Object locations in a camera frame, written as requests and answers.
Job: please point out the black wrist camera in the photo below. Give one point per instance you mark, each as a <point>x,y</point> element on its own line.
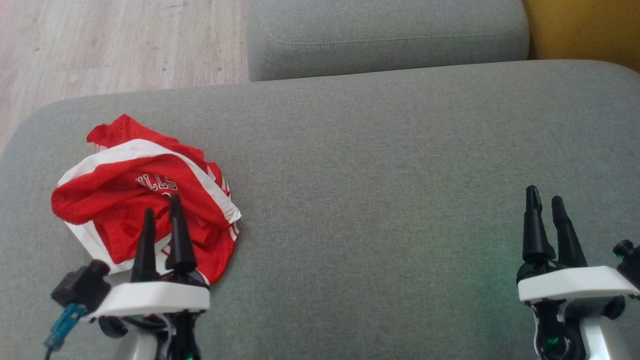
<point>631,262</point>
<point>80,290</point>

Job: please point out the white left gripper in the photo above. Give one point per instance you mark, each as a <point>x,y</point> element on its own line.
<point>150,297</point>

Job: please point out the large yellow sofa backrest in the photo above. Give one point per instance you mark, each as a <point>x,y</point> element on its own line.
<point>585,30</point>

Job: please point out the red white basketball jersey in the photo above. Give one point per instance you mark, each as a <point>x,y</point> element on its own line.
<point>115,185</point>

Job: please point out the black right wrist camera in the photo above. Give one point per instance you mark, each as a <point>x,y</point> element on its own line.
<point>631,262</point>

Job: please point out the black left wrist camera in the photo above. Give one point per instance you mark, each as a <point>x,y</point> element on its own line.
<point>80,290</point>

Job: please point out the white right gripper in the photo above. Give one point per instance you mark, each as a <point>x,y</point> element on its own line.
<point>575,284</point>

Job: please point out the grey sofa seat cushion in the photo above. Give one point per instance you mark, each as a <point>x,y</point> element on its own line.
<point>390,35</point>

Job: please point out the large grey sofa cushion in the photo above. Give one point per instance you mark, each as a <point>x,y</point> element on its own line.
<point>350,200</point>

